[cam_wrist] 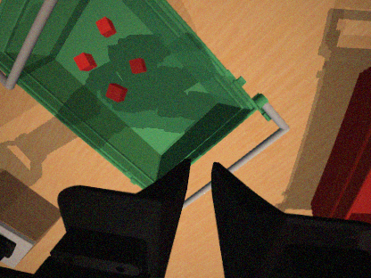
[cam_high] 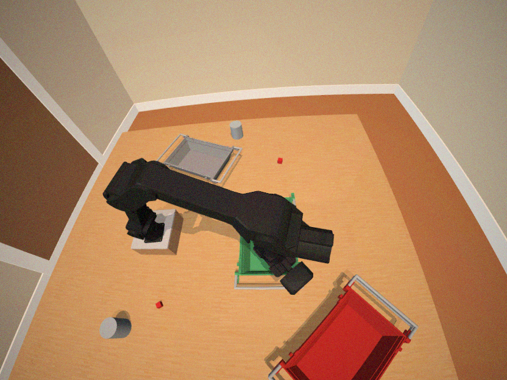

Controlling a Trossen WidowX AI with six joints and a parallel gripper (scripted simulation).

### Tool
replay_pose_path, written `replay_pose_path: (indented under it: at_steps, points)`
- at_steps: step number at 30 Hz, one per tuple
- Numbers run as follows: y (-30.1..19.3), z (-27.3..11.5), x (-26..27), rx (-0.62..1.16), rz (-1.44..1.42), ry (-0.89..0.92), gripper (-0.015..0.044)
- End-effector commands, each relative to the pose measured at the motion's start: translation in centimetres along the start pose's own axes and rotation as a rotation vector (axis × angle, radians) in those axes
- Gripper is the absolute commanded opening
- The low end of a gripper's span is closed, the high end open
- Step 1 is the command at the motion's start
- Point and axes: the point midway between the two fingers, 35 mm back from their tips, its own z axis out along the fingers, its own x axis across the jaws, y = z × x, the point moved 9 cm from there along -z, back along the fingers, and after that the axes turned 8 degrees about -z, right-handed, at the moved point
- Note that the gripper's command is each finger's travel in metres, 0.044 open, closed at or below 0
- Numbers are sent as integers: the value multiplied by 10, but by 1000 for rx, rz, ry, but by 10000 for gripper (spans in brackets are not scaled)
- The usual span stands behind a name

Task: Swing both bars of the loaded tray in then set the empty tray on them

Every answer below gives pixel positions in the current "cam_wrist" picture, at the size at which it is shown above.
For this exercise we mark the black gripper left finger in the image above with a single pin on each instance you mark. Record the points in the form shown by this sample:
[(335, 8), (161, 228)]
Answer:
[(151, 214)]

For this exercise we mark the green plastic tray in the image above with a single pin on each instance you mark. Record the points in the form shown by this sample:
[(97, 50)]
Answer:
[(181, 107)]

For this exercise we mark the small red block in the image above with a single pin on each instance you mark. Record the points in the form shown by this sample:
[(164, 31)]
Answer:
[(106, 27), (138, 65), (116, 92), (85, 61)]

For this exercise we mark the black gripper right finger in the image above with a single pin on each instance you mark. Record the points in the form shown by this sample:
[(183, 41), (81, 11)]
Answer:
[(253, 233)]

